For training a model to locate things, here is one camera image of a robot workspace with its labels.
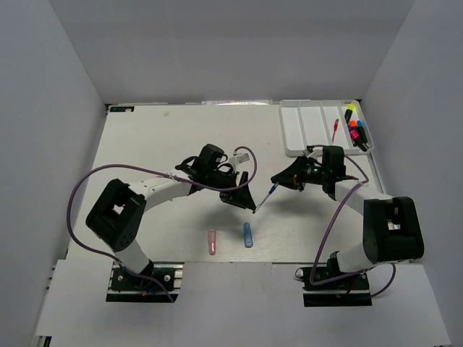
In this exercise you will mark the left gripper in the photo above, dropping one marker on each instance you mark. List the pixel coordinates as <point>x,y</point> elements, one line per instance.
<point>240,197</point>

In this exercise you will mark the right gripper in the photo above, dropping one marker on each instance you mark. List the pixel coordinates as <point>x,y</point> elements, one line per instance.
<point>292,176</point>

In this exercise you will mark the blue pen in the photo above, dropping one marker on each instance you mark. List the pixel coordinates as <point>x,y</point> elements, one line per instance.
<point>261,203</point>

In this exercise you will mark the red pen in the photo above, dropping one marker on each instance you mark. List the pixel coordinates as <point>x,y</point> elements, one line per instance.
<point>336,125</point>

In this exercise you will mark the pink highlighter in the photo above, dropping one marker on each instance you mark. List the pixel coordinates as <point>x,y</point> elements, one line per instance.
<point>356,138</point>

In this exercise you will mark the yellow highlighter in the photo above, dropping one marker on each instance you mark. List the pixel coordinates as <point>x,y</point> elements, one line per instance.
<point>348,113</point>

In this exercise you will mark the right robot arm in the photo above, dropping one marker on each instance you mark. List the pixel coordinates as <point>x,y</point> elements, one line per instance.
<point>391,230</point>

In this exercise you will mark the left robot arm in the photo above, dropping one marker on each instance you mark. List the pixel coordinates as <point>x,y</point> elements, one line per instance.
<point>117,214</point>

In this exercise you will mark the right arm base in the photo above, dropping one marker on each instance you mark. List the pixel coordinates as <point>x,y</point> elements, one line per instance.
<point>349,292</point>

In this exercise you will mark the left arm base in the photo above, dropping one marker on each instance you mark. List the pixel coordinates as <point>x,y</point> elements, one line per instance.
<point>127,288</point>

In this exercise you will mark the white divided tray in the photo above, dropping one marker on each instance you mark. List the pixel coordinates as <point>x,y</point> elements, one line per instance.
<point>311,122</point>

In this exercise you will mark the pink stapler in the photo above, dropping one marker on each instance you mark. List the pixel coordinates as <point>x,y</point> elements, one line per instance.
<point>212,242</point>

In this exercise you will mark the blue stapler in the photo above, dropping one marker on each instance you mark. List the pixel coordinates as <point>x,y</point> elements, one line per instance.
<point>247,233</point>

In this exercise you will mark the blue label sticker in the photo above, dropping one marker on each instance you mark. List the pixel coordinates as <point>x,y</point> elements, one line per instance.
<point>121,109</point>

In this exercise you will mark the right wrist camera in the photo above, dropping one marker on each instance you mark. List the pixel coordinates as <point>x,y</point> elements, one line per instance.
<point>311,152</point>

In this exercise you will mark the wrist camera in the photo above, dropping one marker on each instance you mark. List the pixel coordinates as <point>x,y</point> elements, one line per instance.
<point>311,152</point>
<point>239,158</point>

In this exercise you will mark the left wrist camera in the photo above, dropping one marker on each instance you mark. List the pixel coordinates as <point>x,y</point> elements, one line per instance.
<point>239,158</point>

